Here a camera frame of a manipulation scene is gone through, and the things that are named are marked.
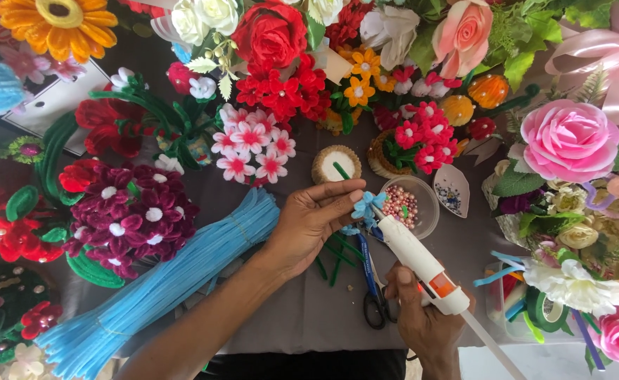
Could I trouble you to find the cream fabric flowers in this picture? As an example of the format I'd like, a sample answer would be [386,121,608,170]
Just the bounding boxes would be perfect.
[0,343,115,380]

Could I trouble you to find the white fabric roses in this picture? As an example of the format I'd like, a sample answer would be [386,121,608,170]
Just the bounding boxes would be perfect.
[170,0,241,47]

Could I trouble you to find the yellow orange pipe cleaner bud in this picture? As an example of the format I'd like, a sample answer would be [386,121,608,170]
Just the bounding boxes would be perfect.
[439,95,475,127]

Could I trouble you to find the white leaf shaped dish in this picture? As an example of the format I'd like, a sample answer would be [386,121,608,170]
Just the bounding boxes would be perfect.
[432,164,471,219]

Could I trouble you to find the green floral tape roll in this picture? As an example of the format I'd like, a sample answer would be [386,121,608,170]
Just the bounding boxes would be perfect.
[526,287,572,333]

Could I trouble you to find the orange pipe cleaner sunflower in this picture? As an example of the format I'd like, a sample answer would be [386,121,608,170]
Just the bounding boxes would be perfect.
[0,0,119,65]

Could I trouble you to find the small orange fabric flowers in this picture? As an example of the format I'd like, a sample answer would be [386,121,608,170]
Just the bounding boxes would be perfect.
[317,46,397,135]

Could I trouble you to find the person's left hand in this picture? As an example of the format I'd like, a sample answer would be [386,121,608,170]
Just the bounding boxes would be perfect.
[265,178,367,282]

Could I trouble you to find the translucent glue stick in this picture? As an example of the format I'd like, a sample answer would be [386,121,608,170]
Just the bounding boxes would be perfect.
[460,309,528,380]

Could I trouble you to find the pink ribbon bow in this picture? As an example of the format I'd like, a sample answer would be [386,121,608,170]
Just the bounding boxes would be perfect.
[545,0,619,127]

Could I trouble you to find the red white small flowers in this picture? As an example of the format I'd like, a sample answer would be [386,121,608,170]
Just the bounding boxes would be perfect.
[392,64,463,99]

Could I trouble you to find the small green purple flower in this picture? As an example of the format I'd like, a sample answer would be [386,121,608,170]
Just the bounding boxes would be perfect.
[7,135,45,165]

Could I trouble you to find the person's black clothing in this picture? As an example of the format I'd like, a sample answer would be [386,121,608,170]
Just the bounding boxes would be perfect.
[193,348,408,380]

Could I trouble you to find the large pink fabric rose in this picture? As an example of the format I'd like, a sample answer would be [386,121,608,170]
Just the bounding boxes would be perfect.
[521,99,619,183]

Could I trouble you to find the peach fabric rose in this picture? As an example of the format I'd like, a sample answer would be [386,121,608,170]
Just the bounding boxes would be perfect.
[432,0,495,80]

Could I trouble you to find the red pipe cleaner bud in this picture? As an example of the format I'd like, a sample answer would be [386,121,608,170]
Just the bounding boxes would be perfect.
[467,116,497,141]

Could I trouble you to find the clear bowl of pink beads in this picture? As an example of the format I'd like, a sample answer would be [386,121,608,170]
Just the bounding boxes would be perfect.
[378,176,441,241]

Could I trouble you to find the large white fabric flower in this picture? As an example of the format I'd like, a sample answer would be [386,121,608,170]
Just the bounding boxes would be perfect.
[359,5,421,70]

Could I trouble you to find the woven pot of red flowers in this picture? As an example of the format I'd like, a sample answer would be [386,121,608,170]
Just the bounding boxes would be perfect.
[368,101,460,180]

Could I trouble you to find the green pipe cleaner pieces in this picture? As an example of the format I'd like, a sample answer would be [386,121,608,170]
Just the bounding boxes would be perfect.
[314,232,366,289]

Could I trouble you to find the red fabric rose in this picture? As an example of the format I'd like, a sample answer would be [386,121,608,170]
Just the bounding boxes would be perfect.
[230,1,309,69]

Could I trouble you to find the clear plastic container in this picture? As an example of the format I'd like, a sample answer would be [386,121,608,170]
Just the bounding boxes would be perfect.
[484,259,587,345]

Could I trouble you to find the dark green pearl bouquet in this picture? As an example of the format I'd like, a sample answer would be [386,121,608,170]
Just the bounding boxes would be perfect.
[0,262,63,369]

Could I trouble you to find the grey table cloth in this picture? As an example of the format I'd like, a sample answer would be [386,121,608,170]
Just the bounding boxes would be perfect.
[0,32,553,355]

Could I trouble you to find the purple pipe cleaner stick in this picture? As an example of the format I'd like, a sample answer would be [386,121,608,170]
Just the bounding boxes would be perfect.
[570,309,607,372]

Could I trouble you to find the black handled scissors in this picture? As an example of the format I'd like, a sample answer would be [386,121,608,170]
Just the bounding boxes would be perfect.
[356,231,398,331]

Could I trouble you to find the green fabric leaves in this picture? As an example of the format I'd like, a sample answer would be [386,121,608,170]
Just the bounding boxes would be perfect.
[468,0,619,91]

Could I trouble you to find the green stems with white flowers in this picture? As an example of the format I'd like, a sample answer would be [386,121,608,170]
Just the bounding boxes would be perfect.
[88,67,205,172]

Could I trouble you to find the basket bouquet of cream roses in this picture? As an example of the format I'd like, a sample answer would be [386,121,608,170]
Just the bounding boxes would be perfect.
[481,158,619,265]

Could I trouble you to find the white hot glue gun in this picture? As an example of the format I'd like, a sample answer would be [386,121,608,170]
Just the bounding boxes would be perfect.
[370,205,471,316]

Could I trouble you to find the white printed card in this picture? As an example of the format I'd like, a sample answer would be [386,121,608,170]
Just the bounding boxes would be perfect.
[1,58,112,157]

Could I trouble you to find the red pipe cleaner tulip bunch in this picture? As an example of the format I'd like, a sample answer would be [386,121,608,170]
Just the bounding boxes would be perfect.
[75,87,149,159]

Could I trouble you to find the pink white pipe cleaner flowers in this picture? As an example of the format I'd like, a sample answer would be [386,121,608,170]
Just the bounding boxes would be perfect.
[211,103,297,186]

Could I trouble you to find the small blue pipe cleaner flower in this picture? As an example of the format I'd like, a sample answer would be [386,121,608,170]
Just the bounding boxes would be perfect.
[352,191,389,221]

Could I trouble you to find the person's right hand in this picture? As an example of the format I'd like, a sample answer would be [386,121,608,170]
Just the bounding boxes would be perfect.
[385,262,477,361]

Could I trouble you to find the red flowers with green leaves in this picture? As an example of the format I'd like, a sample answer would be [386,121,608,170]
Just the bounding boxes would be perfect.
[0,185,70,264]

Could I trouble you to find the maroon pipe cleaner flower bouquet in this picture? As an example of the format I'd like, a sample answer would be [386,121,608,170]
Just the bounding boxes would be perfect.
[63,163,200,279]

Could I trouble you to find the woven pot with white foam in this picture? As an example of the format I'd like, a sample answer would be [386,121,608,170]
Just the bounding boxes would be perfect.
[311,145,363,186]

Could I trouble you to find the red fabric flowers with pearls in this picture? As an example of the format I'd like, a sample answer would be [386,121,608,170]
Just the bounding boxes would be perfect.
[235,55,332,123]

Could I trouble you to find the blue pipe cleaner pieces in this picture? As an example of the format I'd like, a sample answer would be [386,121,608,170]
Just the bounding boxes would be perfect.
[473,250,527,288]

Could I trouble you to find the bundle of blue pipe cleaners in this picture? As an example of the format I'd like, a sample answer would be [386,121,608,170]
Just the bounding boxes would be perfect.
[34,187,281,380]

